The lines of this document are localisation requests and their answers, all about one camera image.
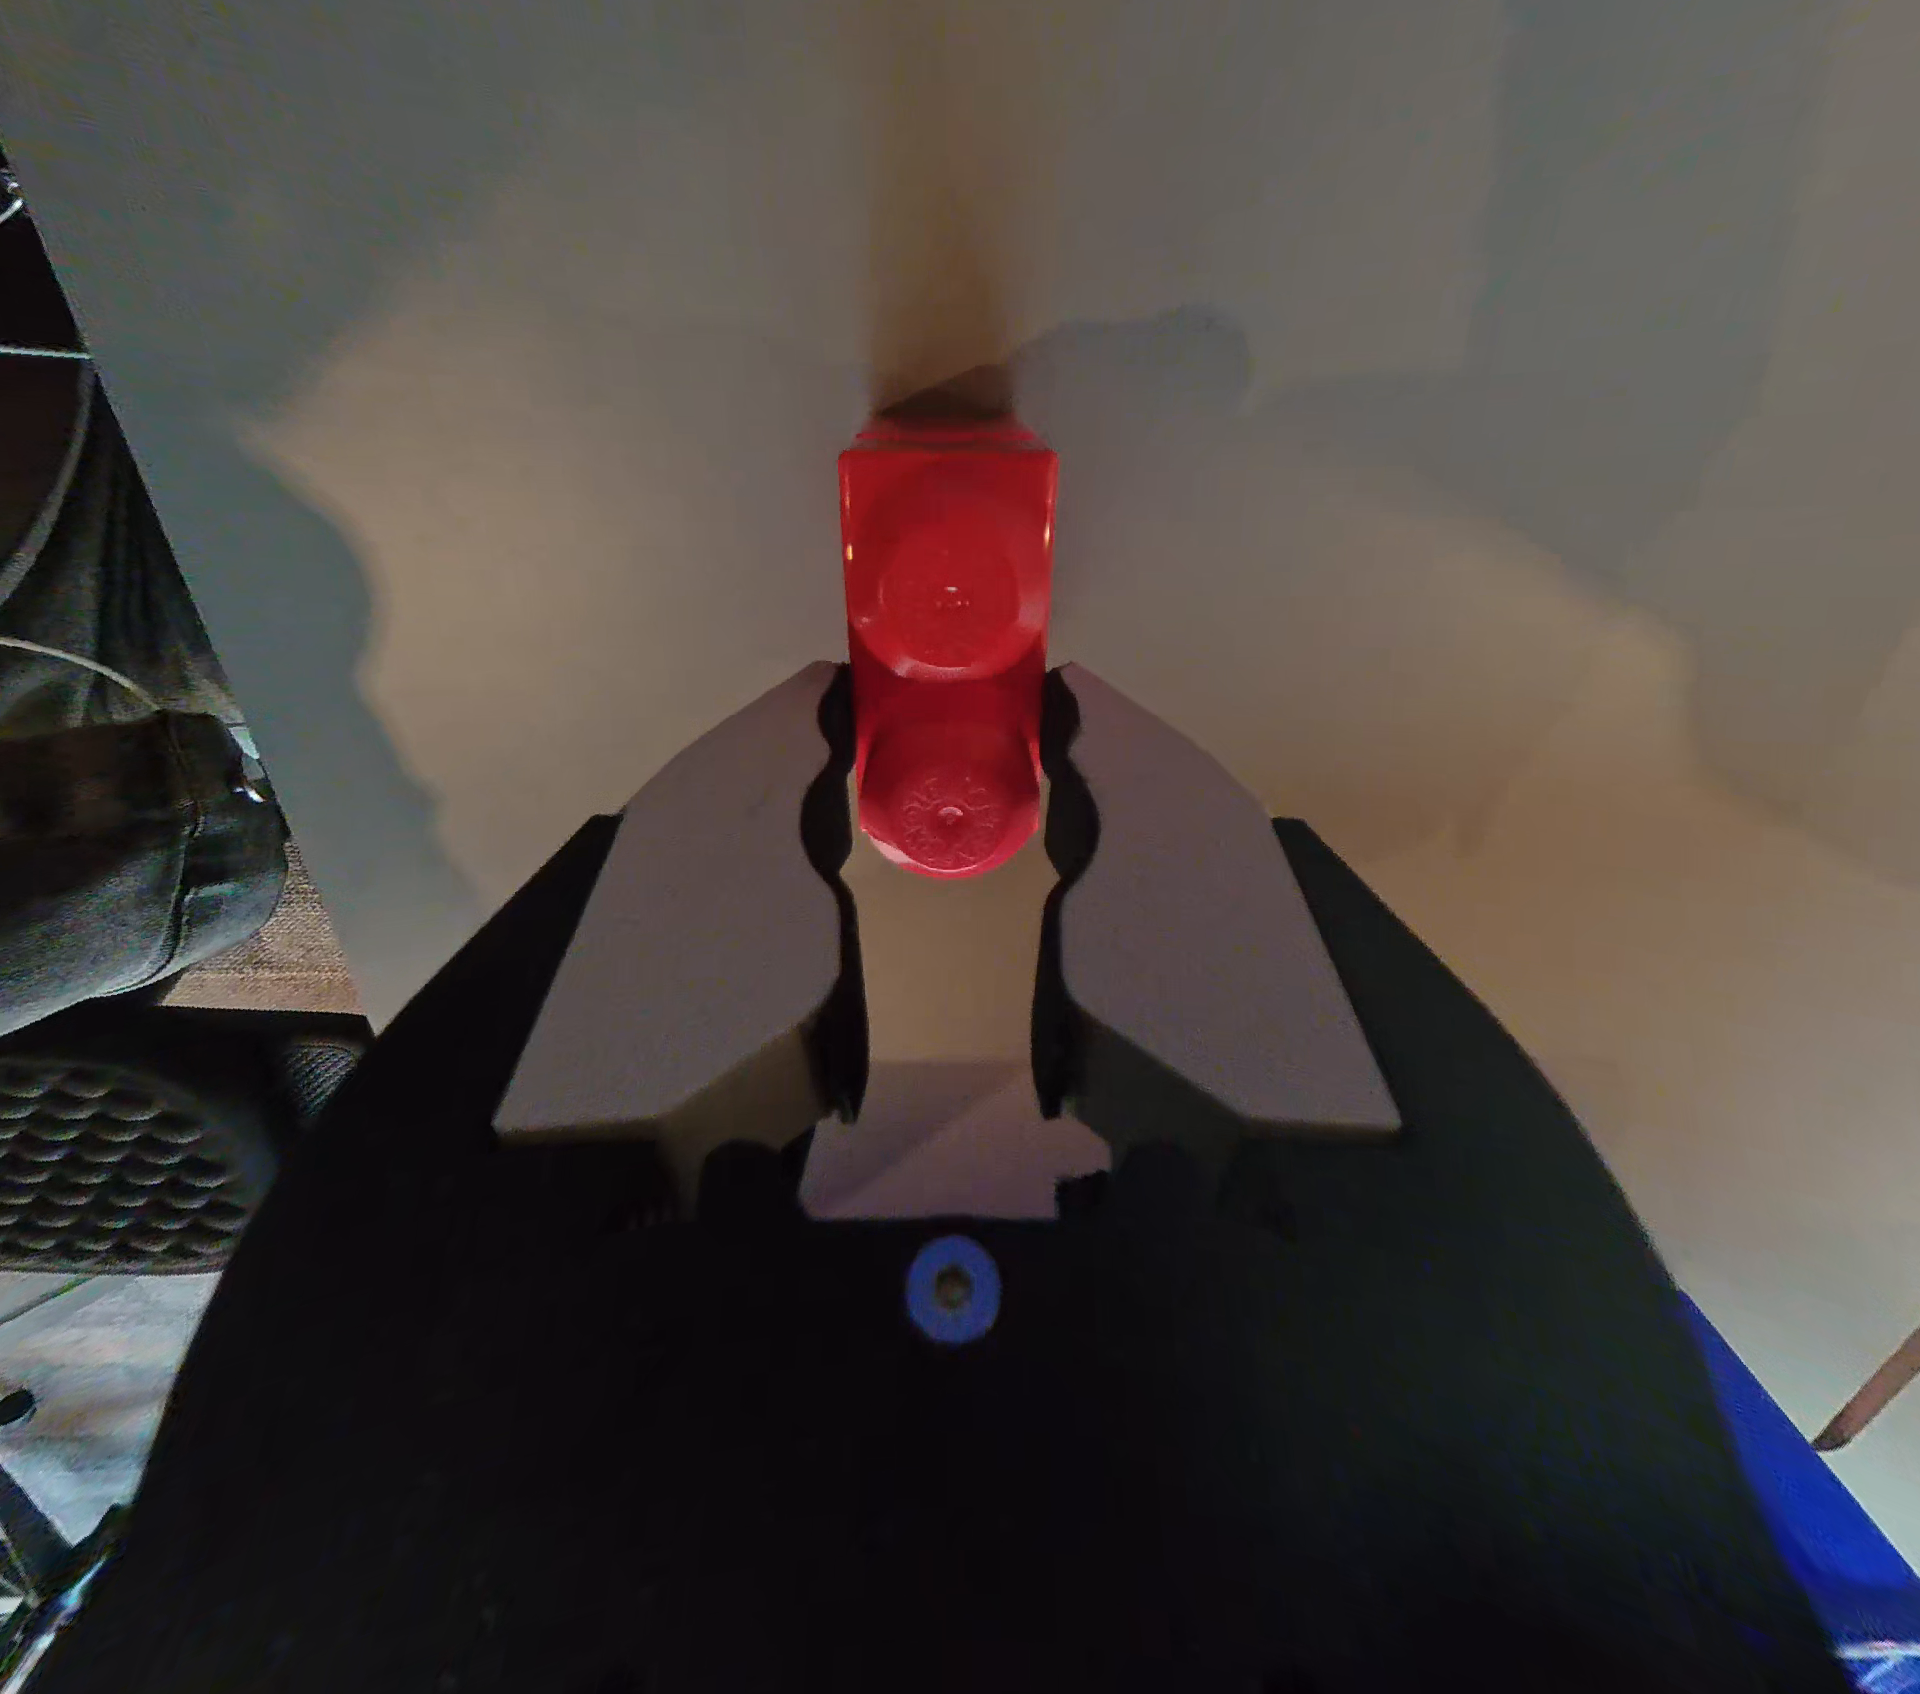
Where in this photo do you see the blue plastic bin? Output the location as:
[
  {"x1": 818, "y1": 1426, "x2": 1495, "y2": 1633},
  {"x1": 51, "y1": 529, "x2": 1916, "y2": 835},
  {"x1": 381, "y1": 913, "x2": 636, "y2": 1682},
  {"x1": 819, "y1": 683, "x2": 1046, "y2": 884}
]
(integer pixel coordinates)
[{"x1": 1675, "y1": 1289, "x2": 1920, "y2": 1694}]

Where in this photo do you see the dark patterned shoe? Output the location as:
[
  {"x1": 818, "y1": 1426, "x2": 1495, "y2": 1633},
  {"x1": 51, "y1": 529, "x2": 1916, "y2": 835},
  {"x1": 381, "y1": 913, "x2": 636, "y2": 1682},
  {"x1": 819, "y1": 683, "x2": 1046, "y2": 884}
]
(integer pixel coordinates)
[{"x1": 0, "y1": 1040, "x2": 372, "y2": 1276}]

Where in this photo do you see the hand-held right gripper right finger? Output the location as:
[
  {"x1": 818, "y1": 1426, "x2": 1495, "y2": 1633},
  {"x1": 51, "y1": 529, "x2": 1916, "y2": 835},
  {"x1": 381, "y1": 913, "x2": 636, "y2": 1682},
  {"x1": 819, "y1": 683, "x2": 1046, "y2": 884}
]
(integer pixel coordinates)
[{"x1": 1028, "y1": 659, "x2": 1406, "y2": 1144}]

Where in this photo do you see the brown slanted bar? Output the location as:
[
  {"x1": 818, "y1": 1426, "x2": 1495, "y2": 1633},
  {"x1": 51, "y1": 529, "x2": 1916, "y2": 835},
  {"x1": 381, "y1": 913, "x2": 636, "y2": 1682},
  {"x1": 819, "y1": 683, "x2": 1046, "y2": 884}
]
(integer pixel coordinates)
[{"x1": 1812, "y1": 1327, "x2": 1920, "y2": 1455}]

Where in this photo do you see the person's leg in dark jeans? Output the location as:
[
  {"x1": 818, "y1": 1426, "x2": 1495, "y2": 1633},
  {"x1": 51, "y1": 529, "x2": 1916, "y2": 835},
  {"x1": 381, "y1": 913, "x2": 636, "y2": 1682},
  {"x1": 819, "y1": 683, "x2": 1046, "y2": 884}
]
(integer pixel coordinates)
[{"x1": 0, "y1": 374, "x2": 293, "y2": 1040}]

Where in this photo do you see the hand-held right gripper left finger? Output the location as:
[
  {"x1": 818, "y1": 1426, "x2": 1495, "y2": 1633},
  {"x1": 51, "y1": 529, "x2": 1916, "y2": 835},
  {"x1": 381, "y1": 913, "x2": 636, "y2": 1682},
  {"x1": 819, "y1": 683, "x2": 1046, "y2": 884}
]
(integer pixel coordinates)
[{"x1": 492, "y1": 659, "x2": 872, "y2": 1203}]

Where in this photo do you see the red mega block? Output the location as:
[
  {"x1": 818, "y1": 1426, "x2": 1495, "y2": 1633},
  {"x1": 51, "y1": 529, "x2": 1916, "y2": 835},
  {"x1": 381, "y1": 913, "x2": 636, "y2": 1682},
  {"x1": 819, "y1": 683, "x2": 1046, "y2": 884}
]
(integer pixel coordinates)
[{"x1": 836, "y1": 419, "x2": 1062, "y2": 884}]

